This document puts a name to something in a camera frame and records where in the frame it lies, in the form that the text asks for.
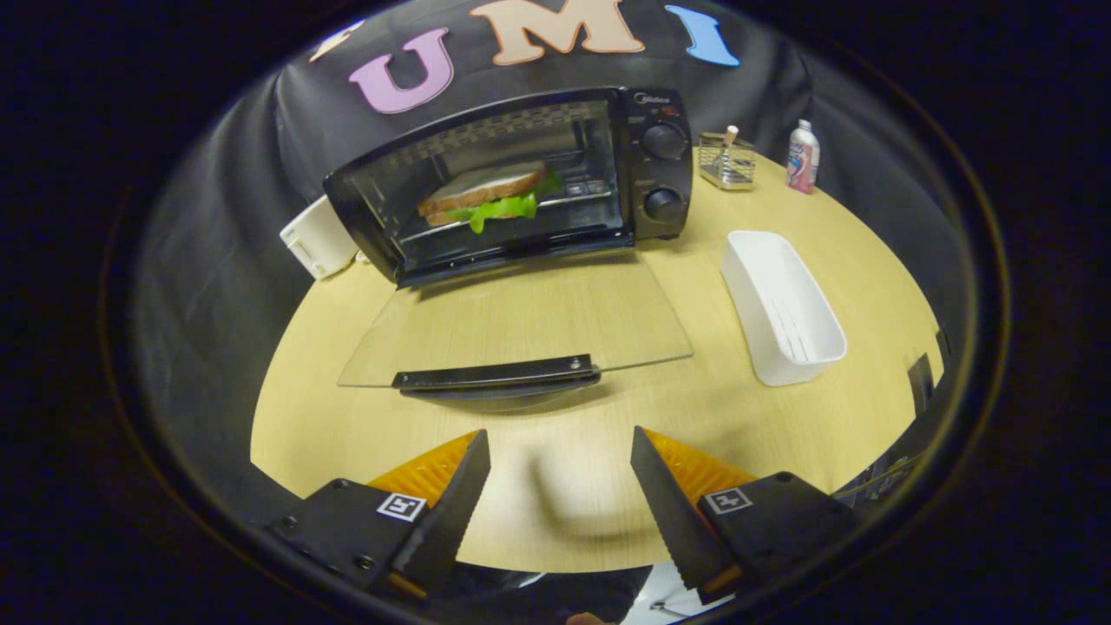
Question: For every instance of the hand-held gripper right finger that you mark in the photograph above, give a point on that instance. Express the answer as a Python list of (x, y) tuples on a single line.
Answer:
[(668, 512)]

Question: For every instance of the white pink spray bottle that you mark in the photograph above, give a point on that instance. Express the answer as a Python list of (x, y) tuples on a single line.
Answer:
[(803, 161)]

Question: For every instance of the clear glass container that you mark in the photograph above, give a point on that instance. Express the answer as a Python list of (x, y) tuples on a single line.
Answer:
[(727, 161)]

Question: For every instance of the white pop-up toaster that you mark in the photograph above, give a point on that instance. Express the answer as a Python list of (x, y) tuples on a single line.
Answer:
[(317, 239)]

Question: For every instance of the black toaster oven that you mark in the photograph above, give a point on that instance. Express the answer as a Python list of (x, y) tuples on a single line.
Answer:
[(647, 178)]

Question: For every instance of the lettuce sandwich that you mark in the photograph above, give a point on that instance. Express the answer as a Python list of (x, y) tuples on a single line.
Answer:
[(486, 195)]

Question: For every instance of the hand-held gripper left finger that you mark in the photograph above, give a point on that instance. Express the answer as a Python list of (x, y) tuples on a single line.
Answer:
[(451, 512)]

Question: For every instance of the white plastic tray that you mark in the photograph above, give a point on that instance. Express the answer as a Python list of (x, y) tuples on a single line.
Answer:
[(781, 304)]

